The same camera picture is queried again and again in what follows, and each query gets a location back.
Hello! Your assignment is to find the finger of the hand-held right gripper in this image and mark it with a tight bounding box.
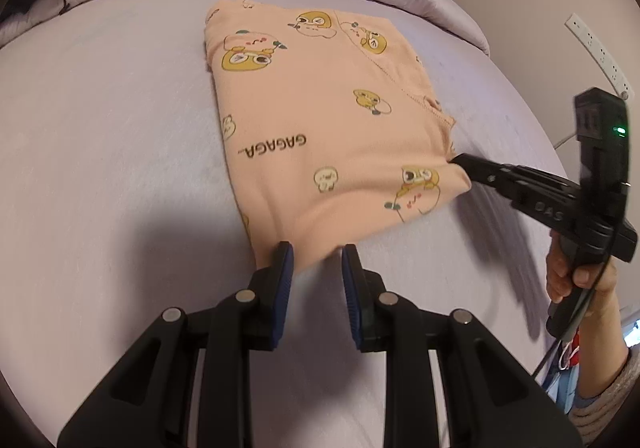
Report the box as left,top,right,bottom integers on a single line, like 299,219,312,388
451,153,581,230

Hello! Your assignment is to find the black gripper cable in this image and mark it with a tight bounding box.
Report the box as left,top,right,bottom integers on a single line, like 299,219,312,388
530,228,616,379

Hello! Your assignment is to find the white power cable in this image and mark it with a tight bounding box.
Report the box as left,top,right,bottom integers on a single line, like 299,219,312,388
551,129,579,150

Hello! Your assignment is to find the person's right hand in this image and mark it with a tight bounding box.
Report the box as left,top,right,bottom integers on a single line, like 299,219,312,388
545,243,621,324

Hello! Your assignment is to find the lavender bed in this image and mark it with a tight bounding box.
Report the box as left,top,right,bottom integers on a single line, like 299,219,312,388
0,0,576,448

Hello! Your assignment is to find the white power strip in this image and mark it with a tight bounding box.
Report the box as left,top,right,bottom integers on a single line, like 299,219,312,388
565,13,632,101

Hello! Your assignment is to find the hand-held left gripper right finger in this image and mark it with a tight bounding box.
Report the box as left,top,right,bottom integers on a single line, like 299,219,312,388
341,244,583,448

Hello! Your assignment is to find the pink cartoon print shirt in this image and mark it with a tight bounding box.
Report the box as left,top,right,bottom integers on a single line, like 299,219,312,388
202,0,473,274

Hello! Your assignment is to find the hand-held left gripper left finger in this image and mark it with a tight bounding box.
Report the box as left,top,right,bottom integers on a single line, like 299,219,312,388
56,241,296,448

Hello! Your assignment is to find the person's right forearm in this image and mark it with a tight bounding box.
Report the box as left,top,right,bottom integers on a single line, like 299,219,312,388
570,300,638,434

